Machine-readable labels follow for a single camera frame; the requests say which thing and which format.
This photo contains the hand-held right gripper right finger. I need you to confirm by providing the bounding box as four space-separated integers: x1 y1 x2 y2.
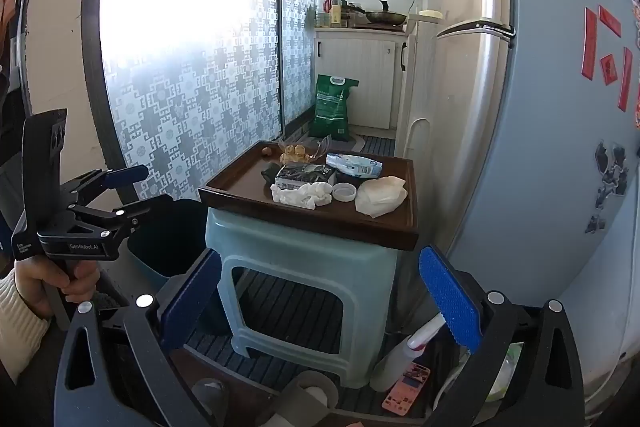
418 245 586 427

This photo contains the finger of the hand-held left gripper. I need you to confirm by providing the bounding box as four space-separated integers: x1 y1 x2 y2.
67 195 174 240
59 164 150 208

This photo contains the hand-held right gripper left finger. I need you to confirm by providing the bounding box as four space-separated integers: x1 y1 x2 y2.
52 248 223 427

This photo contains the dark teal plastic bin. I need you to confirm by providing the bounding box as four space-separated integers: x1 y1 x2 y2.
126 198 232 337

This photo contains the brown wooden tray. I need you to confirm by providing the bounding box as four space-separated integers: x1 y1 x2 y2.
198 139 420 252

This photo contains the white paper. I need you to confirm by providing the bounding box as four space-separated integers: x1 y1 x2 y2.
355 175 409 219

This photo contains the white tissue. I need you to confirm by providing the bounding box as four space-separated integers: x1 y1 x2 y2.
270 181 334 210

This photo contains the blue white wipes packet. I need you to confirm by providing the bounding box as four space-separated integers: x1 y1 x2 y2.
326 153 384 180

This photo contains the black printed packet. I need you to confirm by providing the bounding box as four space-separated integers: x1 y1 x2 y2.
275 163 337 190

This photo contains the clear plastic wrapper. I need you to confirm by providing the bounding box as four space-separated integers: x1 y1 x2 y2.
278 134 333 160

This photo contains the person's left forearm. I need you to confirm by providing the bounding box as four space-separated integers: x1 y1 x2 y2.
0 269 51 385

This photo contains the person's left hand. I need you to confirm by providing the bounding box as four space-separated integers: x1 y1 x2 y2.
12 261 102 320

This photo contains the white spray bottle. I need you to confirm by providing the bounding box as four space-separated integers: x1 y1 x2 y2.
370 313 446 393

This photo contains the grey striped floor mat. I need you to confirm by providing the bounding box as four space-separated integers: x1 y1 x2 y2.
185 134 441 413

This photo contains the patterned frosted glass door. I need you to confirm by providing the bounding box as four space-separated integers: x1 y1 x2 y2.
82 0 328 228

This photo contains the pink printed card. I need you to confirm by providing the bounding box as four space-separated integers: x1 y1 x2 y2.
381 362 432 417

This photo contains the light blue plastic stool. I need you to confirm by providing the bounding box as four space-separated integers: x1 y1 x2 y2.
205 206 401 390

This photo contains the grey tape roll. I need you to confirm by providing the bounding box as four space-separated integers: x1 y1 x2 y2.
280 369 341 413

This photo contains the black animal sticker group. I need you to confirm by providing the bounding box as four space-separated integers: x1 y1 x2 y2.
585 141 630 235

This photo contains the silver fridge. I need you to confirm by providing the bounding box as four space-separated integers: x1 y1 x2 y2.
395 0 640 408

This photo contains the green rice bag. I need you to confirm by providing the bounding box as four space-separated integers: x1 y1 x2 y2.
308 74 360 142

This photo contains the white two-door cabinet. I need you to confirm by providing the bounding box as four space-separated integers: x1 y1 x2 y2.
395 14 446 142

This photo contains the white stove cabinet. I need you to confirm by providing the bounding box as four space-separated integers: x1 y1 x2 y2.
314 28 410 130

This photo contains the red paper strip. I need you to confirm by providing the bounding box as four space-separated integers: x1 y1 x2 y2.
617 49 635 112
581 7 601 80

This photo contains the metal wok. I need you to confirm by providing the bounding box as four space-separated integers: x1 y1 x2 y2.
345 0 408 26

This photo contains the red diamond paper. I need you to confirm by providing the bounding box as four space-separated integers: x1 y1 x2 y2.
597 4 622 38

